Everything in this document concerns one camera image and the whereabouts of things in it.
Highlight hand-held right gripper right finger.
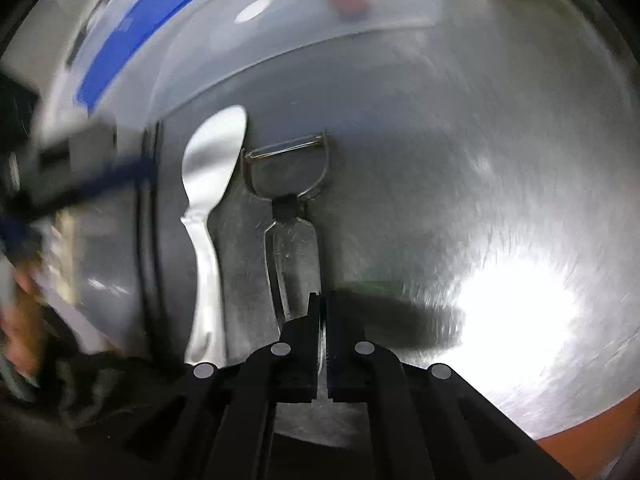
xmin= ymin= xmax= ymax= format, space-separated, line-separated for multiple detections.
xmin=323 ymin=291 xmax=551 ymax=480

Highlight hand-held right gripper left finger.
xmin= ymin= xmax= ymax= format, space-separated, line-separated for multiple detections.
xmin=194 ymin=292 xmax=322 ymax=480

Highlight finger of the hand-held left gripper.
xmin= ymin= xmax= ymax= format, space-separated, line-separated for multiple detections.
xmin=30 ymin=123 xmax=162 ymax=212

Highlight clear plastic container blue stripe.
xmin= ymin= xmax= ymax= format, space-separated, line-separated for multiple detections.
xmin=35 ymin=0 xmax=444 ymax=357

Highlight silver metal spoon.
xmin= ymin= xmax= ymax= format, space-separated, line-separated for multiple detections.
xmin=180 ymin=104 xmax=249 ymax=367

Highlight metal peeler with clear handle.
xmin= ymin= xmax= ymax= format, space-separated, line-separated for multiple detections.
xmin=242 ymin=131 xmax=332 ymax=342

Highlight person's left hand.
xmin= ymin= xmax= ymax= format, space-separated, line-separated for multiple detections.
xmin=0 ymin=263 xmax=49 ymax=387

